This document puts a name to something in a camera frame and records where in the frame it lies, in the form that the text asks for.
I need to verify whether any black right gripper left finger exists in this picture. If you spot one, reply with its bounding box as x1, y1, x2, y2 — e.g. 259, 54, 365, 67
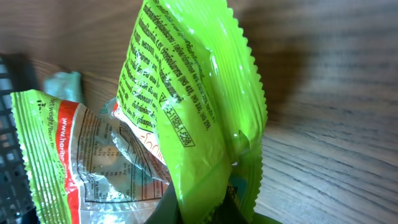
145, 182, 182, 224

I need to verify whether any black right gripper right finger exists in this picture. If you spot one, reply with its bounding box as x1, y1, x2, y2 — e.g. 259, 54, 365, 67
211, 192, 284, 224

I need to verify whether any green snack bag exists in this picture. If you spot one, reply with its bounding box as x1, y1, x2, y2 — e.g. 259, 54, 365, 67
11, 1, 267, 223

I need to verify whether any light teal snack packet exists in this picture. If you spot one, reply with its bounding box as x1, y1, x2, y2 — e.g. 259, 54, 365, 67
44, 72, 84, 103

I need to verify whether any grey plastic mesh basket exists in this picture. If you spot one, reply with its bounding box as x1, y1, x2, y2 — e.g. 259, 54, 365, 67
1, 54, 40, 224

